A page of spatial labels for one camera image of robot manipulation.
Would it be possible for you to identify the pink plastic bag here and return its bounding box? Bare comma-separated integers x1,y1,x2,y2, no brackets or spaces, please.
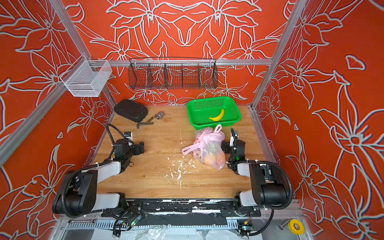
182,124,227,170

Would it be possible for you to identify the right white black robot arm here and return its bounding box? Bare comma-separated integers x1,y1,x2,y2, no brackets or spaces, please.
222,129,293,210

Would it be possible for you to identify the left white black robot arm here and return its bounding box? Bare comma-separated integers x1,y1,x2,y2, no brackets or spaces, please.
52,124,145,220

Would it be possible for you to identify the yellow banana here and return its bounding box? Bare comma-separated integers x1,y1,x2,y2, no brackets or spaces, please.
209,109,225,122

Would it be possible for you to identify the black oval tray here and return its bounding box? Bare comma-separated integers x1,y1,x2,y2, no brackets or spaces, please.
114,99,148,123

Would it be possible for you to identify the metal hand tool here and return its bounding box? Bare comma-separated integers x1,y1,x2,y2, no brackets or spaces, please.
137,112,165,129

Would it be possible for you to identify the green plastic basket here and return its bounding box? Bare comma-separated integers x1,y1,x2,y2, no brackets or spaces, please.
187,97,242,130

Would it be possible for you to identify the yellow tape roll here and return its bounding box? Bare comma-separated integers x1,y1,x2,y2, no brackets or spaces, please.
288,219,306,235

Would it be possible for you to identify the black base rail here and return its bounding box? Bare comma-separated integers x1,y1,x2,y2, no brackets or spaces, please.
101,198,261,228

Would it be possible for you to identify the black wire wall basket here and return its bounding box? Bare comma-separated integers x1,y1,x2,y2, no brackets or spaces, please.
128,57,219,90

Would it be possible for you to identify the white wire wall basket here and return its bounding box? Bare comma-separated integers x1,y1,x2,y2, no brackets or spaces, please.
60,60,112,98

